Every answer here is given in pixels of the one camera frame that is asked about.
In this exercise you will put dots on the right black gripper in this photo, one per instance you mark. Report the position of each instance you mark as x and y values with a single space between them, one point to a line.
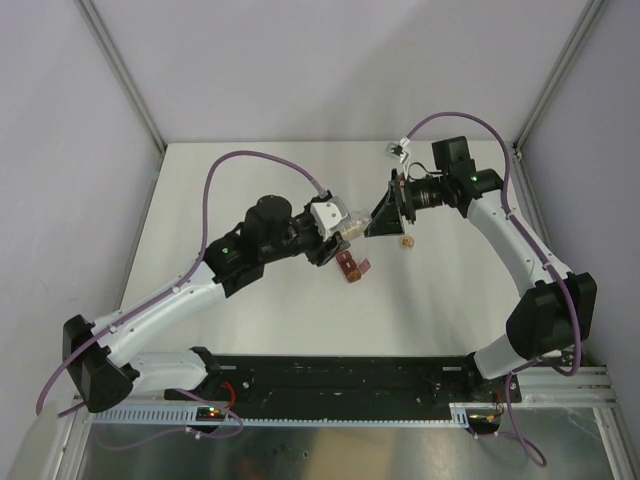
396 203

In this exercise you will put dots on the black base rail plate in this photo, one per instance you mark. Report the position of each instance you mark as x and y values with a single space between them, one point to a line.
350 388

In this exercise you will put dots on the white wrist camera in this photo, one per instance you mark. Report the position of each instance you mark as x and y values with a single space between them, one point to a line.
400 152
328 215

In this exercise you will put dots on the clear pill bottle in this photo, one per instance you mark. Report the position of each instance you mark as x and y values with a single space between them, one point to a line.
354 224

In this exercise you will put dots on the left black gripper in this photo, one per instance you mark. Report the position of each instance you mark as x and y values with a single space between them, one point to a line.
324 251

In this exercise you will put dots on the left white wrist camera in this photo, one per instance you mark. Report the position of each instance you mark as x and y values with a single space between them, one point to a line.
328 215

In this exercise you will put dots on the left aluminium frame post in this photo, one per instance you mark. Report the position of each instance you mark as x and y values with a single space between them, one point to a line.
117 65

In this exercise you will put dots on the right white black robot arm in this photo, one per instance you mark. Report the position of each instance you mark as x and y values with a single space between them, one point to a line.
556 305

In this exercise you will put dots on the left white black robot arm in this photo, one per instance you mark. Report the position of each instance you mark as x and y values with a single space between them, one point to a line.
103 357

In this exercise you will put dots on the right aluminium frame post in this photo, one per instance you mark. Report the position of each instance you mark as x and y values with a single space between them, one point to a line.
579 35

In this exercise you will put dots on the aluminium frame post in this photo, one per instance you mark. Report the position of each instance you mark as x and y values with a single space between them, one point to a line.
117 65
579 35

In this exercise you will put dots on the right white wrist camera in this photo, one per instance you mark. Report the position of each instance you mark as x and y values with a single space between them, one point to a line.
400 152

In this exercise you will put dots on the shiny metal front plate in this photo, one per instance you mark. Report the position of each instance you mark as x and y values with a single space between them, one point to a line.
569 440

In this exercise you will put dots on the red weekly pill organizer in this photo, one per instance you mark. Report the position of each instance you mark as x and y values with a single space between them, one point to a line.
352 270

